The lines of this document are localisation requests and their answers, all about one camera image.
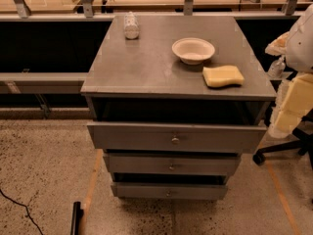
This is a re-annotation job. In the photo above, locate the white paper bowl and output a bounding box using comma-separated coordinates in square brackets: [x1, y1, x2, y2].
[172, 37, 215, 65]

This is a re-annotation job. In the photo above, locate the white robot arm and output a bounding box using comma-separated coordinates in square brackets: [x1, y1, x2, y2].
[265, 5, 313, 138]

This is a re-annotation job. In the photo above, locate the grey drawer cabinet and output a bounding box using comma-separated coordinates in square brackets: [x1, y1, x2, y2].
[81, 16, 276, 187]

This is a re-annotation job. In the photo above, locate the top grey drawer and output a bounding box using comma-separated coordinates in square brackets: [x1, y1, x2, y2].
[87, 121, 266, 153]

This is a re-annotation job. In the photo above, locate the grey drawer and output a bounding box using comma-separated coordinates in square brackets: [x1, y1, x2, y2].
[87, 121, 266, 153]
[112, 182, 228, 200]
[104, 154, 241, 176]

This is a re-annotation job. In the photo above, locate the middle grey drawer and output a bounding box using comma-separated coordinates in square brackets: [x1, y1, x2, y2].
[104, 154, 241, 176]

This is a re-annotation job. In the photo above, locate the yellow sponge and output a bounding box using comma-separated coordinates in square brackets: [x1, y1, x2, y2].
[202, 65, 245, 88]

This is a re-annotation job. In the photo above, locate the bottom grey drawer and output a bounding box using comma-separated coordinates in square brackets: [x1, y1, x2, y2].
[112, 182, 228, 200]

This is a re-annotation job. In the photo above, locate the black object on floor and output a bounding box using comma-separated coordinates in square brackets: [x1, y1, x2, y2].
[70, 202, 83, 235]

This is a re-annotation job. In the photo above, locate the black office chair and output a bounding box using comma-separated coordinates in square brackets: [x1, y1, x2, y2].
[252, 110, 313, 168]

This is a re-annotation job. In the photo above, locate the black floor cable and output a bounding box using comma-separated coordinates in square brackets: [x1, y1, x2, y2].
[0, 189, 45, 235]

